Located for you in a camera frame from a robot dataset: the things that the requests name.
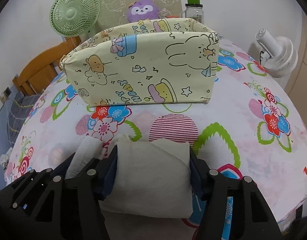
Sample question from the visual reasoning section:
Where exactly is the green desk fan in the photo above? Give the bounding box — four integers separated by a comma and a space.
49, 0, 100, 38

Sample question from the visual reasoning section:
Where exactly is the grey plaid pillow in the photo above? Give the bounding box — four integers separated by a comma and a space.
8, 92, 41, 133

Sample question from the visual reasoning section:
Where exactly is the glass mason jar mug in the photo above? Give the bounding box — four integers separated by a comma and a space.
180, 3, 204, 23

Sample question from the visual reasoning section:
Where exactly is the yellow cartoon fabric basket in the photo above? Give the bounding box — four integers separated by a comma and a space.
60, 18, 219, 107

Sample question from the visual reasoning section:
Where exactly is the white cloth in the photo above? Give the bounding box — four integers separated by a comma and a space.
65, 135, 103, 179
100, 136, 193, 218

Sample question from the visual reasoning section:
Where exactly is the purple plush toy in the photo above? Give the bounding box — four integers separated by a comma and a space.
127, 0, 160, 23

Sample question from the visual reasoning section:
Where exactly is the white standing fan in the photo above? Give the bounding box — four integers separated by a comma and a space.
256, 29, 298, 78

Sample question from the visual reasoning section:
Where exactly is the floral tablecloth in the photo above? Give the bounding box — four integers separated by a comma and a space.
4, 40, 307, 232

